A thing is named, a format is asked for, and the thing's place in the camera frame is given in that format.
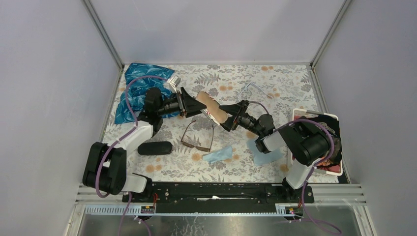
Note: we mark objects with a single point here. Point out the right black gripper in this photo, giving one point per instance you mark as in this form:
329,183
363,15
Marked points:
237,109

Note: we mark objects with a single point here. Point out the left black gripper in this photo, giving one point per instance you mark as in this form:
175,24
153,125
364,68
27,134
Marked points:
192,106

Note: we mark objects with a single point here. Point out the flag pattern glasses case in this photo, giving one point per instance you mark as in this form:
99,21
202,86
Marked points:
212,110

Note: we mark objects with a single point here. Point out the small light blue cloth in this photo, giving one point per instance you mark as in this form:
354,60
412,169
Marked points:
219,155

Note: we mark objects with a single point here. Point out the brown sunglasses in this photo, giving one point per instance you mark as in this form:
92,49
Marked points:
200,140

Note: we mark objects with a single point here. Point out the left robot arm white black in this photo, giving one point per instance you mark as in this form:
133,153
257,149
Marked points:
106,167

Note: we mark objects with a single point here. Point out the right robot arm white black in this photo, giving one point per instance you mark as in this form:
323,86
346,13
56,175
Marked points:
306,139

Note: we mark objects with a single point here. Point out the large light blue cloth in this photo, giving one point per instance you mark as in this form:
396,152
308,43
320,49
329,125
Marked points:
260,158

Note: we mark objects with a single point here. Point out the black glasses case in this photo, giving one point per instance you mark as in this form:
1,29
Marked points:
155,148

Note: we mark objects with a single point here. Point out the blue patterned fabric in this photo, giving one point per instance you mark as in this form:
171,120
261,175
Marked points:
142,77

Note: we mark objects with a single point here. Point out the white storage bin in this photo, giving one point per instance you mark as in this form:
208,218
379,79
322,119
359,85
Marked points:
332,166

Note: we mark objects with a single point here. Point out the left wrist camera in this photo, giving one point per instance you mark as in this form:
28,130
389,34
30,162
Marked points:
173,83

